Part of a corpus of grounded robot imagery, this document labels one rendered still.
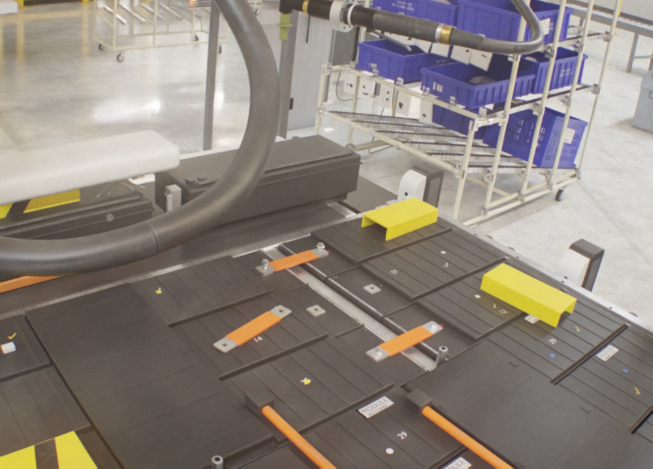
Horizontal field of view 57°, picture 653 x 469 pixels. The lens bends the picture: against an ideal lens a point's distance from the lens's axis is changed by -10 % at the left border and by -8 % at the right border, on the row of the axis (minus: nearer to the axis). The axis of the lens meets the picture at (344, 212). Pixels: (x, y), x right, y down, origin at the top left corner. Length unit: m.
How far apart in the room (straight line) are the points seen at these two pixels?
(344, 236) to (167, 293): 0.39
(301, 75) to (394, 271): 3.78
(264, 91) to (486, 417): 0.53
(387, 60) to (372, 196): 2.03
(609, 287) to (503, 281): 2.45
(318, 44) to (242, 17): 4.28
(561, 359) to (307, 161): 0.65
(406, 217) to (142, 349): 0.63
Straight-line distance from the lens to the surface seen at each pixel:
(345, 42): 5.79
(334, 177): 1.42
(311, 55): 4.92
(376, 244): 1.29
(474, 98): 3.44
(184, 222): 0.53
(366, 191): 1.84
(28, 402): 0.90
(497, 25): 3.50
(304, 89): 4.96
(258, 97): 0.63
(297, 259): 1.21
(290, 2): 1.58
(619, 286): 3.66
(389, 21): 1.44
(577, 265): 1.43
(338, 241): 1.28
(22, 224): 1.11
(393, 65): 3.75
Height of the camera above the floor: 1.60
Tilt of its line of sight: 25 degrees down
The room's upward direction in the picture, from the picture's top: 7 degrees clockwise
